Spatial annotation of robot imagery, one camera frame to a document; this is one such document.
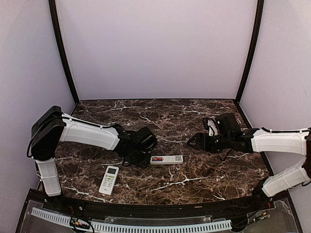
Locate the right black frame post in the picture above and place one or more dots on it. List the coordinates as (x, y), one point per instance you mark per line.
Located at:
(251, 51)

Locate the white remote with green buttons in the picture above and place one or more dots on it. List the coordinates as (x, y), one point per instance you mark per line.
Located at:
(109, 180)

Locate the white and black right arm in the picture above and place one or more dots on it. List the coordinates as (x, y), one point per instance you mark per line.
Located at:
(224, 133)

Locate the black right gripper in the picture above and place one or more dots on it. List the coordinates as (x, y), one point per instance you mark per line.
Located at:
(198, 136)

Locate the white KT-16 remote control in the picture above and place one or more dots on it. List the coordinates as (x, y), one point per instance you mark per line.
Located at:
(169, 160)

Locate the white slotted cable duct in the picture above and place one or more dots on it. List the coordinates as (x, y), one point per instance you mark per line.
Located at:
(135, 225)

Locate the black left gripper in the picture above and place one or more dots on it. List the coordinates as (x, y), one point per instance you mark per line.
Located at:
(143, 163)

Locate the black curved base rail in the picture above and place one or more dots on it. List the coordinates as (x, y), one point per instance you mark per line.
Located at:
(235, 208)

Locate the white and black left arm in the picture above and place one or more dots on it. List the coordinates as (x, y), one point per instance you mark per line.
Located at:
(134, 147)

